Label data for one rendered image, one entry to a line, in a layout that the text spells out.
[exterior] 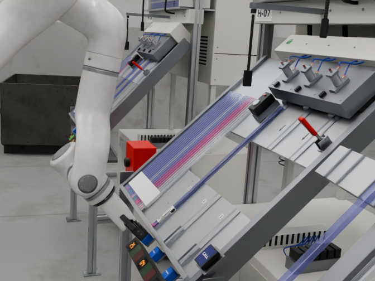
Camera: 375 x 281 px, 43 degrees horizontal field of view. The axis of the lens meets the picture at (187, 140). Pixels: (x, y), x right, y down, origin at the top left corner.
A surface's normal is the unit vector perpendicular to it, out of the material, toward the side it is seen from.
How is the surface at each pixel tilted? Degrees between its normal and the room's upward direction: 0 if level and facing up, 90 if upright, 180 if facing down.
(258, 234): 90
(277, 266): 0
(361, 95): 90
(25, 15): 110
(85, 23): 91
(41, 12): 122
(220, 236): 42
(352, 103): 90
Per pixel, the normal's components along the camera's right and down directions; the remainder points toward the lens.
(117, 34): 0.66, 0.18
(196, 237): -0.58, -0.71
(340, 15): -0.93, 0.02
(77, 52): 0.29, 0.22
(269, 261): 0.07, -0.97
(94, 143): 0.40, -0.32
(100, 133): 0.53, -0.51
